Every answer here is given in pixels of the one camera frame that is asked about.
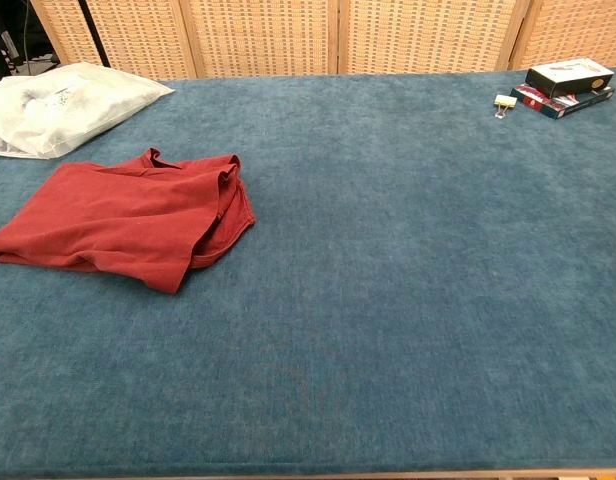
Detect red t-shirt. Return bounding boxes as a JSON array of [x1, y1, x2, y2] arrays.
[[0, 147, 258, 295]]

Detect blue carpet table cover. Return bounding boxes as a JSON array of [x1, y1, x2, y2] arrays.
[[0, 67, 616, 476]]

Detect wicker folding screen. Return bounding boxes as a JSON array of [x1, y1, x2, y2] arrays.
[[30, 0, 616, 81]]

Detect white binder clip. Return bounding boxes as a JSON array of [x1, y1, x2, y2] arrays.
[[493, 94, 518, 120]]

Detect white bag with garment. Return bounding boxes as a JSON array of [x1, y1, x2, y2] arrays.
[[0, 62, 176, 154]]

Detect white and black small box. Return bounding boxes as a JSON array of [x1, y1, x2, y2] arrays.
[[525, 57, 615, 100]]

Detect flat translucent plastic bag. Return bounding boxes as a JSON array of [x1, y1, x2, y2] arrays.
[[0, 139, 57, 160]]

